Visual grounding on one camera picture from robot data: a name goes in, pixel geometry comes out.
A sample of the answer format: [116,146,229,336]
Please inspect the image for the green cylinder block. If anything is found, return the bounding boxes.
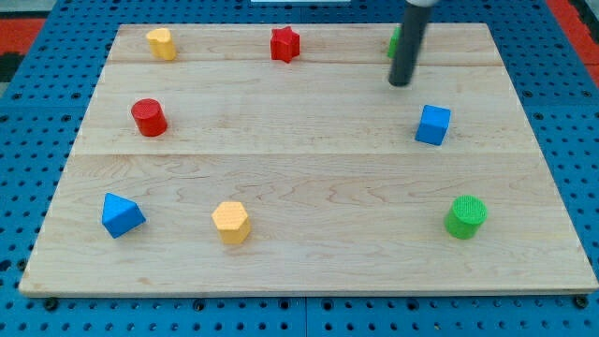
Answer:
[444,195,488,240]

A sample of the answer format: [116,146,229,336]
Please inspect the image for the blue cube block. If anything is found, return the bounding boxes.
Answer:
[415,105,451,146]

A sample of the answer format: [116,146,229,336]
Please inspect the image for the green block behind rod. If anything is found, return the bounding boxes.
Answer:
[387,26,402,59]

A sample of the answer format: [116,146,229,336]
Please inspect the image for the red cylinder block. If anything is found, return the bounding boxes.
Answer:
[131,98,168,137]

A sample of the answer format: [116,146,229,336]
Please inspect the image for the white rod mount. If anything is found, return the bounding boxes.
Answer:
[406,0,440,7]

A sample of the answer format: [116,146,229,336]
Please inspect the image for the red star block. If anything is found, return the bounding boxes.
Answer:
[270,26,300,63]

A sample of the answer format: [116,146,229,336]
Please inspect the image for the yellow heart block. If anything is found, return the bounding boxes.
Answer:
[145,27,177,61]

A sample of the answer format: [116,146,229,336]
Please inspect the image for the blue triangle block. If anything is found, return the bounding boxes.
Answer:
[101,193,146,239]

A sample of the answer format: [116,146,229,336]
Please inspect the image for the yellow hexagon block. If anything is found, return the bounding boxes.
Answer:
[212,201,252,244]

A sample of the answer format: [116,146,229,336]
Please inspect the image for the light wooden board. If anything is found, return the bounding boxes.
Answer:
[19,23,598,298]

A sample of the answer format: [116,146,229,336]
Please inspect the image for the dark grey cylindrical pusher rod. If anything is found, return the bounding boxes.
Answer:
[388,3,433,87]

